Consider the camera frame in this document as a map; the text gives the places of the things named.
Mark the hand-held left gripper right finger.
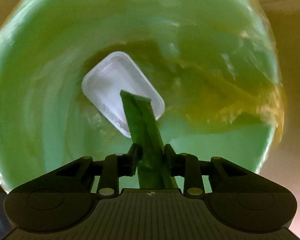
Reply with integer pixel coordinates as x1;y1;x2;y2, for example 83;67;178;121
164;144;250;198

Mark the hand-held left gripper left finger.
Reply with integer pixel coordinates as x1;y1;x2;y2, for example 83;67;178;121
50;144;143;198

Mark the green chopstick packet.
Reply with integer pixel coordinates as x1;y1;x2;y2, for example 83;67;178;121
119;90;179;189

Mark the white plastic tray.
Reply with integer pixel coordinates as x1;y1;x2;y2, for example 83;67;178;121
81;51;165;138

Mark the green trash bag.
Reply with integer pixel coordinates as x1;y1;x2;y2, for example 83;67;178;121
0;0;287;195

